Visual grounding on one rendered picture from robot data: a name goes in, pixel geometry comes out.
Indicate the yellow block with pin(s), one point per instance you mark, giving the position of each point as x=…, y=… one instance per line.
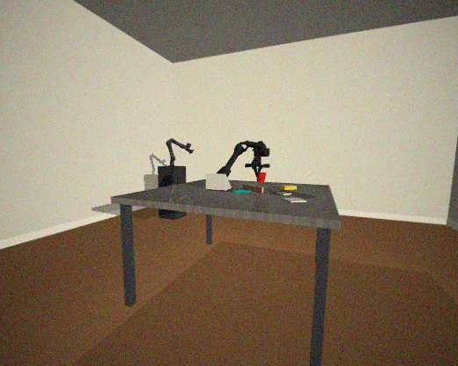
x=288, y=187

